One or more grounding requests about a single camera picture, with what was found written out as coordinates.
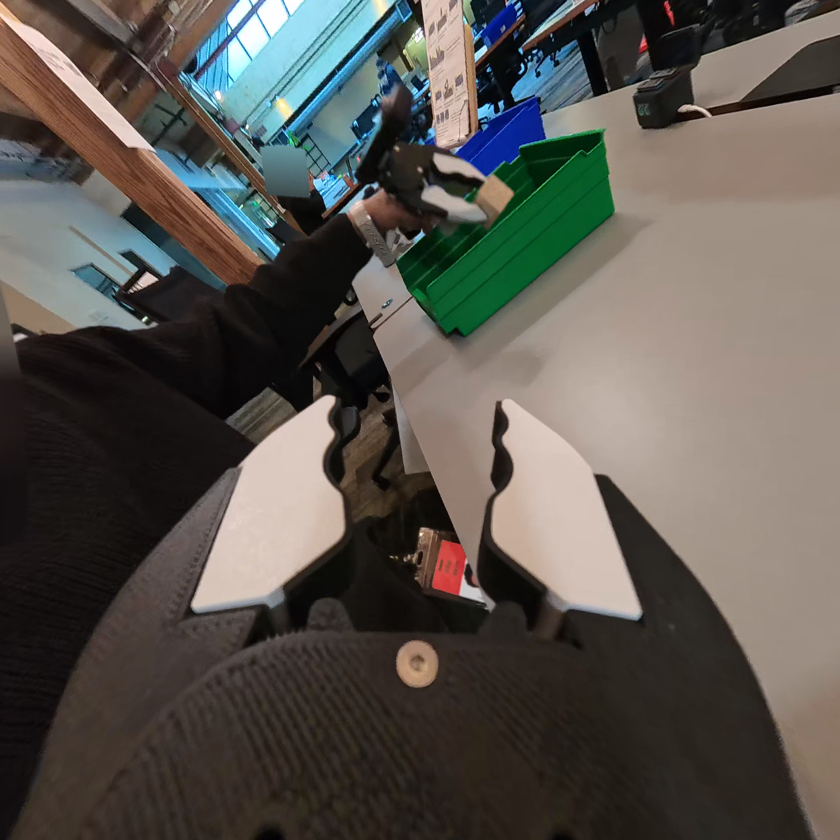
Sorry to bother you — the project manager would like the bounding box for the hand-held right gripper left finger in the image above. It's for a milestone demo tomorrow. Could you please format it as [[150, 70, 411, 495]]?
[[189, 394, 354, 632]]

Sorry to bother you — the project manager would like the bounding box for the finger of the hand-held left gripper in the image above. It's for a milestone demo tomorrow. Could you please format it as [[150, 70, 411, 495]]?
[[419, 187, 491, 227], [428, 153, 489, 193]]

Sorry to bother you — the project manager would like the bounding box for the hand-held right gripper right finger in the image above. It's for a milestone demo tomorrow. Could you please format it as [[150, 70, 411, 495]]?
[[479, 398, 644, 637]]

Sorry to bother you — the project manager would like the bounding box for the pale wooden cube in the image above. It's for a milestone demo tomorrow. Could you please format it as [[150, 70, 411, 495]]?
[[474, 176, 515, 216]]

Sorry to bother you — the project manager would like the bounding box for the green plastic bin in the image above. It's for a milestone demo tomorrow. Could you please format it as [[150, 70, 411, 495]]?
[[395, 129, 616, 337]]

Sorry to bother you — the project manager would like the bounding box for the person's left hand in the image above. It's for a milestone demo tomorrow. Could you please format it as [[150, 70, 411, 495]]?
[[364, 196, 439, 245]]

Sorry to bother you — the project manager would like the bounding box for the blue plastic bin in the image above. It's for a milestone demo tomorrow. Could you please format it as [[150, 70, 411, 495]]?
[[455, 96, 547, 177]]

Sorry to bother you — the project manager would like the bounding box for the narrow instruction board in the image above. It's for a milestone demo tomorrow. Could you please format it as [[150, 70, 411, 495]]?
[[422, 0, 480, 151]]

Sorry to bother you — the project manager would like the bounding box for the red badge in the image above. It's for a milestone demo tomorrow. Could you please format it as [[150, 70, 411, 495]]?
[[413, 527, 492, 610]]

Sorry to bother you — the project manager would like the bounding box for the wooden top table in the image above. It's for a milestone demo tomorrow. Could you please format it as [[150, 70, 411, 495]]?
[[521, 0, 657, 99]]

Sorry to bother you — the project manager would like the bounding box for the person's black sweater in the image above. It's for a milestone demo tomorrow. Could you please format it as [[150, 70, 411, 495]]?
[[0, 322, 368, 788]]

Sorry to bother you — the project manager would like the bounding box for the thin wooden beam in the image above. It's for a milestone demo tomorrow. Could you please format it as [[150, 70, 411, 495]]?
[[161, 69, 306, 234]]

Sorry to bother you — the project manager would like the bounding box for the black battery charger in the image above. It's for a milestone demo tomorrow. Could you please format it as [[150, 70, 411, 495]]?
[[632, 66, 697, 130]]

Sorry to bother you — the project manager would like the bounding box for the thick wooden beam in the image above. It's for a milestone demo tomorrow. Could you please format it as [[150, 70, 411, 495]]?
[[0, 13, 266, 286]]

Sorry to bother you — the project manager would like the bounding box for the white paper sheet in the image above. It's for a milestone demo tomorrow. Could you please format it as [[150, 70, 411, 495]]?
[[13, 20, 158, 153]]

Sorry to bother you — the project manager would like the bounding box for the black desk cable tray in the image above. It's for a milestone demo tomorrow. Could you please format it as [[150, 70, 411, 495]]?
[[738, 31, 840, 107]]

